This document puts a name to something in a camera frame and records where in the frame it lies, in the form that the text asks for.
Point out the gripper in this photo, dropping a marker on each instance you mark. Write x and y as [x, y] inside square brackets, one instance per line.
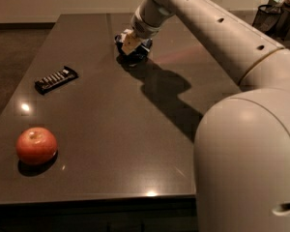
[142, 29]

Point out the blue chip bag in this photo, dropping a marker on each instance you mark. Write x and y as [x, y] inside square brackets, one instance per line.
[137, 54]

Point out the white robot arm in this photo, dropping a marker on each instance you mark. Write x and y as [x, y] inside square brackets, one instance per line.
[242, 144]

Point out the red apple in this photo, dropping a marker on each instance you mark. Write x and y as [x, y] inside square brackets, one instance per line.
[36, 146]

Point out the black candy bar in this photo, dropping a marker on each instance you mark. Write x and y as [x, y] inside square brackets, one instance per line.
[57, 79]

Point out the black mesh cup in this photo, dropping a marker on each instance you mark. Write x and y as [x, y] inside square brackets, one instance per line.
[266, 18]

